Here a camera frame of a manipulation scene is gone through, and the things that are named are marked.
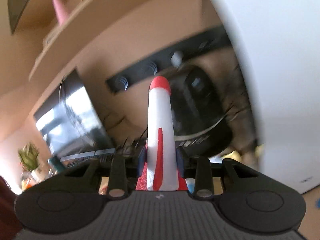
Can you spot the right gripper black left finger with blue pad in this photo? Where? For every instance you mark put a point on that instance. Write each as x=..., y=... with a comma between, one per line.
x=124, y=174

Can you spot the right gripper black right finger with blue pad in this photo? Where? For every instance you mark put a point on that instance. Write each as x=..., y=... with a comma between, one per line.
x=198, y=169

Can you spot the white red foam rocket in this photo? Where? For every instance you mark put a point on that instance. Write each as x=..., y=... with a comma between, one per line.
x=160, y=173

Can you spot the dark red sleeve forearm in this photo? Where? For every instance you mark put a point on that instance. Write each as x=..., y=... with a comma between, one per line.
x=10, y=225

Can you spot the black keyboard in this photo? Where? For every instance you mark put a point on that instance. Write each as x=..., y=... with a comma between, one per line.
x=102, y=155

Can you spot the black round appliance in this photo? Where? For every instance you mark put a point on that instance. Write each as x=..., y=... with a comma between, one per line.
x=199, y=121

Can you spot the computer monitor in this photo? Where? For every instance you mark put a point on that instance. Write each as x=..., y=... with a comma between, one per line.
x=68, y=121

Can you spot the green potted plant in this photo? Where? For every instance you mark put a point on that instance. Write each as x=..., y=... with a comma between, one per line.
x=28, y=156

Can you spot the black power strip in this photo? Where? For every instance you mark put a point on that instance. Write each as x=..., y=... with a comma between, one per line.
x=174, y=55

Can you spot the pink cone object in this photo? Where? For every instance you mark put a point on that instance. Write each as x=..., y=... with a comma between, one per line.
x=62, y=14

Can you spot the wooden wall shelf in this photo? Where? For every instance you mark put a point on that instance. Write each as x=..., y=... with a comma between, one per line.
x=87, y=20

